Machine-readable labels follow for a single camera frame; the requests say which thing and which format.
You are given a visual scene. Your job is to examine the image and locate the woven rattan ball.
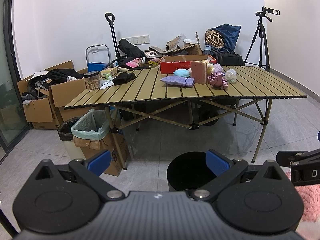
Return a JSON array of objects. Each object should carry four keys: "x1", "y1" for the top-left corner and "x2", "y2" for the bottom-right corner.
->
[{"x1": 204, "y1": 30, "x2": 225, "y2": 48}]

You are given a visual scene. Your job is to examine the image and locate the small green white bottle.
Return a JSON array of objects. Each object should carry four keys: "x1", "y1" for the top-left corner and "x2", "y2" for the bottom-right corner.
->
[{"x1": 105, "y1": 74, "x2": 113, "y2": 81}]

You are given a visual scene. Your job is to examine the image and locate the black round trash bin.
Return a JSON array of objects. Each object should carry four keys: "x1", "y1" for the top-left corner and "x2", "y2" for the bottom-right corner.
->
[{"x1": 167, "y1": 152, "x2": 216, "y2": 192}]

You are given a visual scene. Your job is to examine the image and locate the purple fabric pouch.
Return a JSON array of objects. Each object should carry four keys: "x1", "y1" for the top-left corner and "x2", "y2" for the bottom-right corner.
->
[{"x1": 160, "y1": 75, "x2": 195, "y2": 88}]

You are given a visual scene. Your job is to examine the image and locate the light blue plush toy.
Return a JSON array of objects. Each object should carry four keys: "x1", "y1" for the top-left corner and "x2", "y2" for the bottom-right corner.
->
[{"x1": 174, "y1": 69, "x2": 190, "y2": 78}]

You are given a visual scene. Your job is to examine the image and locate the pink packet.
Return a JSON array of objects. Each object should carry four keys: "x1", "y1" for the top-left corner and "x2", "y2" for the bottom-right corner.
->
[{"x1": 126, "y1": 57, "x2": 142, "y2": 68}]

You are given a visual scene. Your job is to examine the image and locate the lavender fluffy towel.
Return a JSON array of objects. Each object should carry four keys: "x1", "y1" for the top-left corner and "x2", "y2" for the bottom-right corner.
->
[{"x1": 213, "y1": 63, "x2": 223, "y2": 73}]

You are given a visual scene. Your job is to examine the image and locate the pink fluffy rug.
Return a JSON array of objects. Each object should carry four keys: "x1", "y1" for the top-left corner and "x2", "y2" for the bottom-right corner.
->
[{"x1": 295, "y1": 184, "x2": 320, "y2": 223}]

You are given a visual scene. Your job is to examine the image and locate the black trolley handle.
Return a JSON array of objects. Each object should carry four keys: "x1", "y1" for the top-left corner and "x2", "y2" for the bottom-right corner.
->
[{"x1": 105, "y1": 12, "x2": 120, "y2": 58}]

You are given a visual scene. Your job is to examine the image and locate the black camcorder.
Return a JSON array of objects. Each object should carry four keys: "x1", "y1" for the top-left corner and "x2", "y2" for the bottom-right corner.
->
[{"x1": 255, "y1": 7, "x2": 280, "y2": 22}]

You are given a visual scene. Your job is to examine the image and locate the open brown cardboard box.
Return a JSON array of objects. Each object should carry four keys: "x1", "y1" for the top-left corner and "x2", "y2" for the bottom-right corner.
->
[{"x1": 164, "y1": 32, "x2": 202, "y2": 55}]

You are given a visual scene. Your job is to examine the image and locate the cardboard box with green liner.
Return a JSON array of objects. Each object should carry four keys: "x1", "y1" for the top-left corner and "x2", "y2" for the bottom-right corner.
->
[{"x1": 71, "y1": 109, "x2": 129, "y2": 177}]

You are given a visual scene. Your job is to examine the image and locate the black bag lined bin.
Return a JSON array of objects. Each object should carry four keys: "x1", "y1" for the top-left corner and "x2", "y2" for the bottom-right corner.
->
[{"x1": 57, "y1": 116, "x2": 80, "y2": 142}]

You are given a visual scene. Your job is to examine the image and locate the small yellow carton box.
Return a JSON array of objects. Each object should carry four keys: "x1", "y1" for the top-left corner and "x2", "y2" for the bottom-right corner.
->
[{"x1": 100, "y1": 67, "x2": 118, "y2": 77}]

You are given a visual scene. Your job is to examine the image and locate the tan slatted folding table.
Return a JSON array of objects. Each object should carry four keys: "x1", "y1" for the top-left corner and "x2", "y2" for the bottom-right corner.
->
[{"x1": 65, "y1": 66, "x2": 307, "y2": 163}]

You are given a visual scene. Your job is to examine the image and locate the pink yellow layered sponge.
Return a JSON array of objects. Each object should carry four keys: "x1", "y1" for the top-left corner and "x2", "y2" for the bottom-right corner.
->
[{"x1": 190, "y1": 61, "x2": 207, "y2": 85}]

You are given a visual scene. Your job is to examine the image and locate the black camera tripod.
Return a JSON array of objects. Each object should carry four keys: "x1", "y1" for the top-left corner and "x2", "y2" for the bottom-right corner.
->
[{"x1": 244, "y1": 13, "x2": 271, "y2": 72}]

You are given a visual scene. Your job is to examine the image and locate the clear jar with black lid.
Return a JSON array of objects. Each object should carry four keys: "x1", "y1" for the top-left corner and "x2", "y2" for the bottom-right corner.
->
[{"x1": 84, "y1": 71, "x2": 100, "y2": 91}]

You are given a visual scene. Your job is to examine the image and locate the dark blue fabric bag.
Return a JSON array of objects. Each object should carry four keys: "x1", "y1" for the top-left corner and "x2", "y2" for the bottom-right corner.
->
[{"x1": 210, "y1": 24, "x2": 241, "y2": 53}]

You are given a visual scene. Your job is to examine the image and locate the blue water bottle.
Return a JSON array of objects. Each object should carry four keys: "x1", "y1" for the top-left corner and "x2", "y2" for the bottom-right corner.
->
[{"x1": 203, "y1": 44, "x2": 212, "y2": 55}]

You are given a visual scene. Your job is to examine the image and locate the white yellow plush alpaca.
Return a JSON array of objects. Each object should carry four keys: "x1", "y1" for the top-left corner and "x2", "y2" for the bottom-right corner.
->
[{"x1": 202, "y1": 60, "x2": 215, "y2": 76}]

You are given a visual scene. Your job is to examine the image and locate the red cardboard box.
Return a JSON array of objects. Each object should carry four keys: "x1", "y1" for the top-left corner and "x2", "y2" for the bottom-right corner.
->
[{"x1": 159, "y1": 55, "x2": 217, "y2": 74}]

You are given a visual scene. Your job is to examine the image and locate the black cloth on table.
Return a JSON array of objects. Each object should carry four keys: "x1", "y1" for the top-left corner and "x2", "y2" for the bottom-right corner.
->
[{"x1": 112, "y1": 72, "x2": 136, "y2": 85}]

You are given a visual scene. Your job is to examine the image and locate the white wall power strip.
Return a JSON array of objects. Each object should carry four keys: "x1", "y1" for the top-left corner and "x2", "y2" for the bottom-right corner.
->
[{"x1": 126, "y1": 35, "x2": 150, "y2": 45}]

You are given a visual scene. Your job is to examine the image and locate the black bag by wall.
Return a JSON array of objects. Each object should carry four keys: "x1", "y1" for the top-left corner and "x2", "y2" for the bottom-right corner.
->
[{"x1": 118, "y1": 38, "x2": 145, "y2": 59}]

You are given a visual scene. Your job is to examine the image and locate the black backpack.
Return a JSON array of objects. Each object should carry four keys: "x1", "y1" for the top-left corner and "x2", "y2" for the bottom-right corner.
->
[{"x1": 211, "y1": 50, "x2": 245, "y2": 66}]

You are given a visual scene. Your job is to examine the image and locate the clear plastic bag wad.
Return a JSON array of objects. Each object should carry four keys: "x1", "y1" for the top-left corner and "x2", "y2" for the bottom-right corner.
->
[{"x1": 225, "y1": 69, "x2": 237, "y2": 83}]

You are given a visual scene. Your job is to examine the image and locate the pink satin cloth bag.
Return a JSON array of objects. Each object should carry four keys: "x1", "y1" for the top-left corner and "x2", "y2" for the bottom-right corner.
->
[{"x1": 207, "y1": 72, "x2": 228, "y2": 89}]

